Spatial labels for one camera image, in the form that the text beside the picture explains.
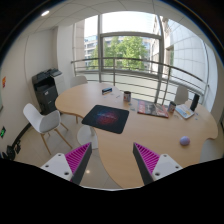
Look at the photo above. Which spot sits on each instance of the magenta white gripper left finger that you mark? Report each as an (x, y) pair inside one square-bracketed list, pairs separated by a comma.
[(70, 166)]

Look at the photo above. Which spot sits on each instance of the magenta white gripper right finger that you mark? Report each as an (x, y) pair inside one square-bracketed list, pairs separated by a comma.
[(153, 166)]

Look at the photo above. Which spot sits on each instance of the purple computer mouse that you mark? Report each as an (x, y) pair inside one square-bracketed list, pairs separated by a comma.
[(185, 140)]

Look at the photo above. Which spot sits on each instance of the black mouse pad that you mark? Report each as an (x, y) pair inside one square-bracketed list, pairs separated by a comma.
[(107, 118)]

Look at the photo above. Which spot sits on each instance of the wooden curved table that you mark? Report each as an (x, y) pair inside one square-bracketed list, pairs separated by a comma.
[(162, 135)]

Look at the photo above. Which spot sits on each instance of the white chair with wooden legs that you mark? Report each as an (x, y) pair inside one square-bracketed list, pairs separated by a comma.
[(44, 123)]

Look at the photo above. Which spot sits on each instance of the colourful magazine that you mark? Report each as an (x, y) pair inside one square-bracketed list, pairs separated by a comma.
[(153, 109)]

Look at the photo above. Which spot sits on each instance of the white patterned mug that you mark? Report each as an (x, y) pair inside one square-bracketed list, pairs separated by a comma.
[(171, 107)]

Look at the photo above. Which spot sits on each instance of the white notebook with black stand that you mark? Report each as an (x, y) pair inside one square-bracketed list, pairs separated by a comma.
[(188, 111)]

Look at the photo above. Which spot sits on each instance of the dark patterned mug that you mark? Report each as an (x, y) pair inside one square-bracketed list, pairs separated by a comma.
[(127, 96)]

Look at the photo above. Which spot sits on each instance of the white chair at right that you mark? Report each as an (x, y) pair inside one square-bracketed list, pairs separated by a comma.
[(181, 95)]

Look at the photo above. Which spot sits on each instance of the green exit sign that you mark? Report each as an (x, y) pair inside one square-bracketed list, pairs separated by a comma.
[(2, 132)]

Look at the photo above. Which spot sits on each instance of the small blue box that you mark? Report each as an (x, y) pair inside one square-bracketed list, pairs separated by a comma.
[(106, 90)]

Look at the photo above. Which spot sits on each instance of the black office printer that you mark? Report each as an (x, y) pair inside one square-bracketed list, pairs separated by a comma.
[(48, 85)]

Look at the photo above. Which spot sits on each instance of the white chair behind table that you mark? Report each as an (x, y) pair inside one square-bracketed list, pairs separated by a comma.
[(78, 80)]

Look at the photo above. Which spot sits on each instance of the metal window railing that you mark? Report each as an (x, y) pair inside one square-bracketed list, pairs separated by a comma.
[(150, 80)]

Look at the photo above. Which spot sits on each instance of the ceiling light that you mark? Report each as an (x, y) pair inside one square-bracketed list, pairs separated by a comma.
[(45, 13)]

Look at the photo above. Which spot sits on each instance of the white table pedestal base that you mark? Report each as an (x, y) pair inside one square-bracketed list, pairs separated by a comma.
[(87, 134)]

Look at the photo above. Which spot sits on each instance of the orange wall sticker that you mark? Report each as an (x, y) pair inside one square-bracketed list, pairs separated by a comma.
[(3, 82)]

